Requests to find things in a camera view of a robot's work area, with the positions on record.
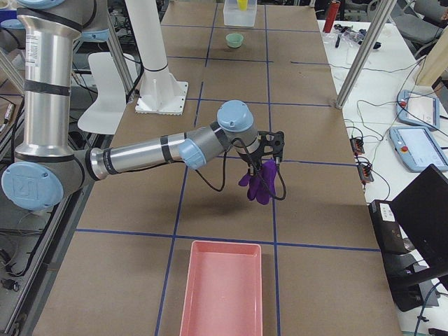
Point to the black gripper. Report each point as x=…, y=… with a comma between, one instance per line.
x=253, y=162

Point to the purple microfiber cloth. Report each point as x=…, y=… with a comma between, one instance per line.
x=258, y=185

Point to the yellow plastic cup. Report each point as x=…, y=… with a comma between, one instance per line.
x=242, y=5

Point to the black computer box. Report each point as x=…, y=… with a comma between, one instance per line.
x=387, y=230

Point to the upper relay board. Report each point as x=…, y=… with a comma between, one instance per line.
x=357, y=146

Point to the relay board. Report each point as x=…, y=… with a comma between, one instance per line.
x=365, y=172
x=357, y=146

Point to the lower relay board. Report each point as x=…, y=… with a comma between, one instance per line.
x=365, y=172

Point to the green bowl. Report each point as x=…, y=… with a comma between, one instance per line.
x=234, y=40

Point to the pink plastic bin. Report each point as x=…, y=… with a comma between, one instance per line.
x=224, y=290

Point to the clear plastic container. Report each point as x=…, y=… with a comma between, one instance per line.
x=234, y=17

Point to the white chair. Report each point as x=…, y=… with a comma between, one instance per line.
x=104, y=115

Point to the lower teach pendant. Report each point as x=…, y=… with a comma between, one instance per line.
x=417, y=148

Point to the teach pendant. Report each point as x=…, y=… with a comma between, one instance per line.
x=417, y=148
x=413, y=108

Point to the upper teach pendant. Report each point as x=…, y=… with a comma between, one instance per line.
x=413, y=108

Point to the red cylinder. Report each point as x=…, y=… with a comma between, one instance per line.
x=332, y=12

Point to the black monitor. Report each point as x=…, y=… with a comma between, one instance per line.
x=421, y=211

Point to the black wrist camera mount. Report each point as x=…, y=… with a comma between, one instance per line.
x=272, y=145

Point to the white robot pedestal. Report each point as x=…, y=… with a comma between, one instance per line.
x=159, y=91

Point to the aluminium frame post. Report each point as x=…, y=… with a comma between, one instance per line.
x=377, y=24

